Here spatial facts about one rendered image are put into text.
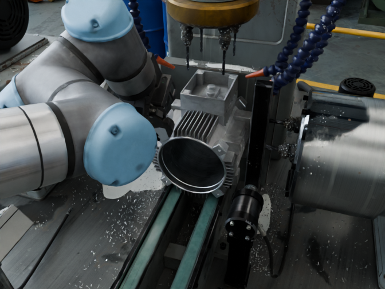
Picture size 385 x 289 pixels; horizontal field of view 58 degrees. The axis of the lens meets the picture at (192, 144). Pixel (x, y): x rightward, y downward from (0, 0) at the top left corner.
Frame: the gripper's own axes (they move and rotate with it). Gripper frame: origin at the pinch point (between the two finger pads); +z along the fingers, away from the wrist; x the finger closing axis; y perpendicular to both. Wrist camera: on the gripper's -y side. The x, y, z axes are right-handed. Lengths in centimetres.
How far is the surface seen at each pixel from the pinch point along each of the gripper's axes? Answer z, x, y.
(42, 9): 274, 334, 258
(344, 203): 6.4, -37.3, -3.4
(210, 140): 1.8, -9.7, 2.7
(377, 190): 2.0, -41.6, -0.9
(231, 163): 4.9, -14.5, -0.3
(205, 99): 0.1, -6.8, 10.9
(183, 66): 6.5, 2.7, 22.2
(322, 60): 242, -44, 203
